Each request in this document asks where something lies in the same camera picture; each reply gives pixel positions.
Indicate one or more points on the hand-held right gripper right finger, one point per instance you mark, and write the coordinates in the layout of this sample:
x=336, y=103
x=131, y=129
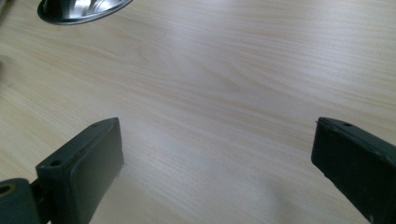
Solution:
x=358, y=165

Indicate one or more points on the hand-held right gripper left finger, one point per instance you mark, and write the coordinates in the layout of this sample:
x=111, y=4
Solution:
x=84, y=174

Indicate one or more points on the stainless steel bowl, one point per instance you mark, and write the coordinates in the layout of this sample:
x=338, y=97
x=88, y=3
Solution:
x=81, y=9

